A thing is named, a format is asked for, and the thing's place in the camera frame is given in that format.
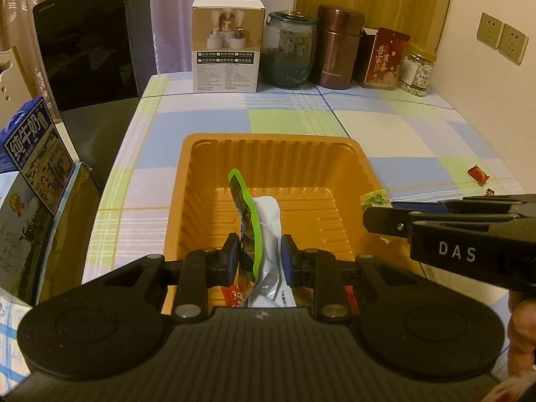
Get green edged snack packet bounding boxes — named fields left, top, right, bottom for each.
left=227, top=168, right=263, bottom=282

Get red candy packet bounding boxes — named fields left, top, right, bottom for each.
left=220, top=283, right=245, bottom=309

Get orange plastic tray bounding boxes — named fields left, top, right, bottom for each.
left=161, top=133, right=393, bottom=317

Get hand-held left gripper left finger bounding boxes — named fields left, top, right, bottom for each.
left=100, top=233, right=241, bottom=323

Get blue picture carton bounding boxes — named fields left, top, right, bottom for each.
left=0, top=162, right=102, bottom=307

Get yellow green candy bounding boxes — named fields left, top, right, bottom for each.
left=359, top=190, right=393, bottom=209

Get glass jar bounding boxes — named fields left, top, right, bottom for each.
left=259, top=10, right=317, bottom=90

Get clear plastic nut jar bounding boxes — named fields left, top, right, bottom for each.
left=398, top=50, right=437, bottom=98

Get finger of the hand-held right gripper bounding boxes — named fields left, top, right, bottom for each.
left=391, top=194, right=536, bottom=219
left=362, top=206, right=520, bottom=241

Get white cardboard box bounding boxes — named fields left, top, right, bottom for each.
left=191, top=0, right=266, bottom=93

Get checked tablecloth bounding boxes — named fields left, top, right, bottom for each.
left=81, top=71, right=536, bottom=302

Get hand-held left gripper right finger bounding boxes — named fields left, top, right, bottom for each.
left=281, top=234, right=413, bottom=320

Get copper metal canister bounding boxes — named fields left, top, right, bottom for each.
left=312, top=4, right=366, bottom=90

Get white carved chair back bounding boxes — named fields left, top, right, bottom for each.
left=0, top=48, right=39, bottom=123

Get white snack packet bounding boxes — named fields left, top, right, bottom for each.
left=246, top=195, right=313, bottom=309

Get blue milk carton box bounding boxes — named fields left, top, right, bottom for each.
left=0, top=96, right=78, bottom=217

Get pale curtain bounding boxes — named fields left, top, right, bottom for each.
left=0, top=0, right=269, bottom=77

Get black glossy appliance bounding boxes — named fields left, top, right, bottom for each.
left=32, top=0, right=152, bottom=194

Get person's right hand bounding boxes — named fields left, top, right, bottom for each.
left=507, top=292, right=536, bottom=383

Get red printed box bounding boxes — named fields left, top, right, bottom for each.
left=360, top=27, right=412, bottom=91

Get white blue patterned pack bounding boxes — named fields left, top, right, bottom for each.
left=0, top=288, right=35, bottom=391

